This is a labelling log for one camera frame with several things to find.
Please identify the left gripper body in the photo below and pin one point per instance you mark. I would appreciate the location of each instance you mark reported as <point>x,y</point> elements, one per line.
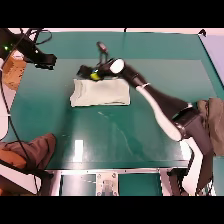
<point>46,61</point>

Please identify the silver frame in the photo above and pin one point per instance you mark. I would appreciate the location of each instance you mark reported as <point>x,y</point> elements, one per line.
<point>106,186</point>

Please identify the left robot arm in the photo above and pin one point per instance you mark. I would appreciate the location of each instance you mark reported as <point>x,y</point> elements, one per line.
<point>25,46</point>

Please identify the orange garment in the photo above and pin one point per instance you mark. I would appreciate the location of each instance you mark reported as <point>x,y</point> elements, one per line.
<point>11,159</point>

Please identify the brown garment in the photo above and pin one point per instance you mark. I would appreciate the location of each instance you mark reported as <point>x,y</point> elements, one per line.
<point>40,150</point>

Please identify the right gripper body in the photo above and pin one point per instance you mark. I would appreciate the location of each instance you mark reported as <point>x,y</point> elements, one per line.
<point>95,71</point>

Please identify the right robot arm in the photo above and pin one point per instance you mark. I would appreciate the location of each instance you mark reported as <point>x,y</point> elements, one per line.
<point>160,100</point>

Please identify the pale green shirt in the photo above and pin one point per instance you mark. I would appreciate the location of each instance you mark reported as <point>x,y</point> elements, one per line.
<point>100,92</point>

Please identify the cardboard box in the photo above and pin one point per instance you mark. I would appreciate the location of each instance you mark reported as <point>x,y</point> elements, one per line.
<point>13,71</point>

